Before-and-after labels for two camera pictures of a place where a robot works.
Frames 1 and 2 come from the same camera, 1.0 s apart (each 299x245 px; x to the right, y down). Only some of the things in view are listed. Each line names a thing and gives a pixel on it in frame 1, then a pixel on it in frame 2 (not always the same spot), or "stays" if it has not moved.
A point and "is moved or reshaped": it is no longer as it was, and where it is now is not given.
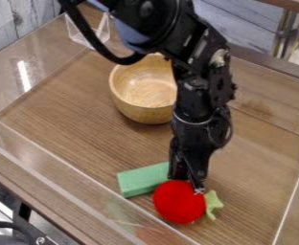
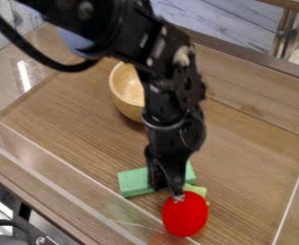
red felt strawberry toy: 180,205 is moved or reshaped
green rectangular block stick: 138,181 stays
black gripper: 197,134 → 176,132
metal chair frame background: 290,26 stays
